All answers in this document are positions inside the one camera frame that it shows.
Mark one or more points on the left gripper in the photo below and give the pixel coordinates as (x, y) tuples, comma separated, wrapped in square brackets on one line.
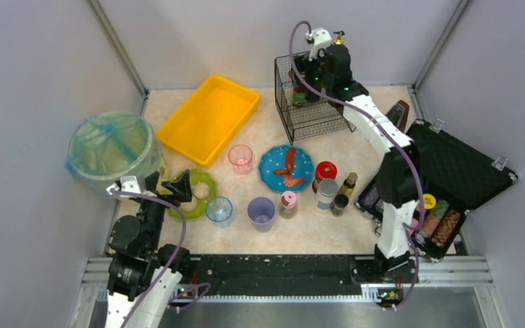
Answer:
[(161, 195)]

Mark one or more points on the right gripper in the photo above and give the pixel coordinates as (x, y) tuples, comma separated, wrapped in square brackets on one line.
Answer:
[(312, 72)]

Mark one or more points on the yellow cap sauce bottle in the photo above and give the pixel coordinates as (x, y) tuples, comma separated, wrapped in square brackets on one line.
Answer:
[(299, 92)]

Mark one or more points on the gold pump clear bottle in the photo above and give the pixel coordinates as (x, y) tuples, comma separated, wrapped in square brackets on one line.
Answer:
[(339, 38)]

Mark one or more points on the red lid sauce jar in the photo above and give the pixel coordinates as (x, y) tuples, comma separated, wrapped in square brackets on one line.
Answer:
[(323, 170)]

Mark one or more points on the silver lid white can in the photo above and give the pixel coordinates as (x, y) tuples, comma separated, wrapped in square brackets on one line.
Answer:
[(326, 192)]

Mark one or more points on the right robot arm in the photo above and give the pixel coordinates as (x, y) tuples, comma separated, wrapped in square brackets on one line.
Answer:
[(326, 74)]

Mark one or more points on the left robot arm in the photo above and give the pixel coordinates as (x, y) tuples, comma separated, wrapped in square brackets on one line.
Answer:
[(142, 275)]

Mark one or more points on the green dotted plate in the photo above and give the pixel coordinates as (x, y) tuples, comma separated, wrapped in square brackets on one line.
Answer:
[(196, 176)]

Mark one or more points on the white steamed bun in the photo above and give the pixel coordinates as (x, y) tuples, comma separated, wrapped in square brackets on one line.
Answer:
[(189, 206), (201, 190)]

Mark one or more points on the blue transparent cup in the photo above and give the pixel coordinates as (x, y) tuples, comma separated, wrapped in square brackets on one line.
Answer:
[(219, 210)]

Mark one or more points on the yellow plastic tray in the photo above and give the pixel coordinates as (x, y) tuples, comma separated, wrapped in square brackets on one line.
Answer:
[(209, 119)]

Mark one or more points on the pink transparent cup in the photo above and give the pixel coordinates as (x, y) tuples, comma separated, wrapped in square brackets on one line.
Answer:
[(240, 157)]

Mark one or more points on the red sausage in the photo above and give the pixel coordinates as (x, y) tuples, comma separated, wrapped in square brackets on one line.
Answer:
[(289, 159)]

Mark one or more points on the purple plastic cup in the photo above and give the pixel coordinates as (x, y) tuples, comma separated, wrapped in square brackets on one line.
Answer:
[(261, 211)]

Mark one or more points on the trash bin with green bag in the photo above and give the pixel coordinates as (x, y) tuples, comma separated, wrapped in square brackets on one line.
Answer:
[(110, 145)]

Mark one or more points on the brown metronome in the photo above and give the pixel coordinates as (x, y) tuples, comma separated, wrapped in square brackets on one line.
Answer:
[(398, 115)]

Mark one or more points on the blue dotted plate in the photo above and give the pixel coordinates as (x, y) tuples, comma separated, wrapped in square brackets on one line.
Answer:
[(274, 158)]

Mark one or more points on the sliced sausage piece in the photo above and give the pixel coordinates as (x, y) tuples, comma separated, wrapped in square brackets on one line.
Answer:
[(288, 179)]

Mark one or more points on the pink lid spice jar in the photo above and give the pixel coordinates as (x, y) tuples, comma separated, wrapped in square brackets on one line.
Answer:
[(288, 205)]

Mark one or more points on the small yellow oil bottle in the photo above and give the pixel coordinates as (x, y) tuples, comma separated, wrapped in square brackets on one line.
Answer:
[(348, 185)]

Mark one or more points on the small black lid jar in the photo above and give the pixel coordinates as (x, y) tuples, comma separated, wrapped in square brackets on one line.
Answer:
[(340, 203)]

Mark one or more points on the black poker chip case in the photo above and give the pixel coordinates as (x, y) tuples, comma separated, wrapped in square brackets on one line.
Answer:
[(460, 178)]

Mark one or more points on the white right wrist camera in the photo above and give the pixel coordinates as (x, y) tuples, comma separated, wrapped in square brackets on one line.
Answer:
[(319, 39)]

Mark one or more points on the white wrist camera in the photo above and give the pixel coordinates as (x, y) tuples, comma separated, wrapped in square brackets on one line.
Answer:
[(127, 187), (319, 39)]

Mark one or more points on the black wire rack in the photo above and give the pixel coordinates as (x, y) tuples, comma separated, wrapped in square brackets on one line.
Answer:
[(310, 120)]

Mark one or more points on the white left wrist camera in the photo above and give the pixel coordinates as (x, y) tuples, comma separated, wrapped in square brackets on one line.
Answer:
[(127, 187)]

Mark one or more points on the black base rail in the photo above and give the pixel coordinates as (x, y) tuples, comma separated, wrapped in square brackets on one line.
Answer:
[(322, 278)]

